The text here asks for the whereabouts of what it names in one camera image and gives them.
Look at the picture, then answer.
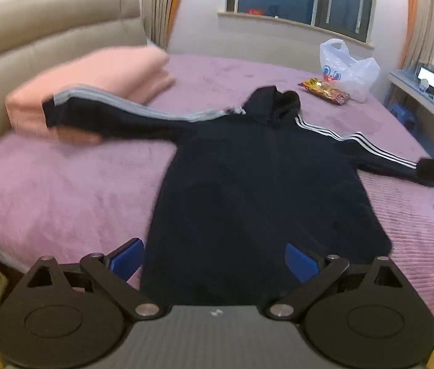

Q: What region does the beige padded headboard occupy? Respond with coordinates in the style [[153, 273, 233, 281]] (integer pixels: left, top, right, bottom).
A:
[[0, 0, 149, 154]]

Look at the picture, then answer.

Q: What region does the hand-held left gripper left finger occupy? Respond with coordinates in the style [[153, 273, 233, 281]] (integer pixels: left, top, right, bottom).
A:
[[26, 238, 161, 319]]

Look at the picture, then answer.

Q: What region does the bed with purple quilted cover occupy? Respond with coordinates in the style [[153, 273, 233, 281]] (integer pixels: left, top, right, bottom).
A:
[[0, 54, 434, 316]]

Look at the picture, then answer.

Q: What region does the blue plastic stool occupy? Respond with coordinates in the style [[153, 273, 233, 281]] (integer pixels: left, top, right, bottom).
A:
[[389, 103, 418, 132]]

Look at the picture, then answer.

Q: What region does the beige orange curtain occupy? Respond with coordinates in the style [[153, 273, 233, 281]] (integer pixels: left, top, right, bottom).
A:
[[142, 0, 189, 52], [399, 0, 434, 74]]

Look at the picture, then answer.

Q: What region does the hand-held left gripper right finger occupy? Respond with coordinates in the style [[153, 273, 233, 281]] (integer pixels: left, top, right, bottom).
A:
[[267, 244, 406, 319]]

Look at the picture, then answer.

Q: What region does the black white-striped hooded jacket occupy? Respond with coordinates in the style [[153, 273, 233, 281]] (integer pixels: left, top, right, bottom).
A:
[[42, 86, 434, 308]]

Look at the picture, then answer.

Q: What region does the small lit screen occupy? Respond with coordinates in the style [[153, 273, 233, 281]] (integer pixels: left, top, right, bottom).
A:
[[416, 65, 434, 94]]

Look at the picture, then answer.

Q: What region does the yellow red snack packet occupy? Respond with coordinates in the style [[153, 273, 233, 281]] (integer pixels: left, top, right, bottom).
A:
[[297, 78, 351, 105]]

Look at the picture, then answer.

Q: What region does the folded pink blanket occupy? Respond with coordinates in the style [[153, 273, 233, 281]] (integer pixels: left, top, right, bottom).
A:
[[5, 45, 175, 145]]

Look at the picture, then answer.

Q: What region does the grey curved desk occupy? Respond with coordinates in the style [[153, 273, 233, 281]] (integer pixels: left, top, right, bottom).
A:
[[387, 68, 434, 144]]

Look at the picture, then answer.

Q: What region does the white printed plastic bag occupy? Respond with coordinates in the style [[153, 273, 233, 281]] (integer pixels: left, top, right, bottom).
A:
[[319, 38, 381, 103]]

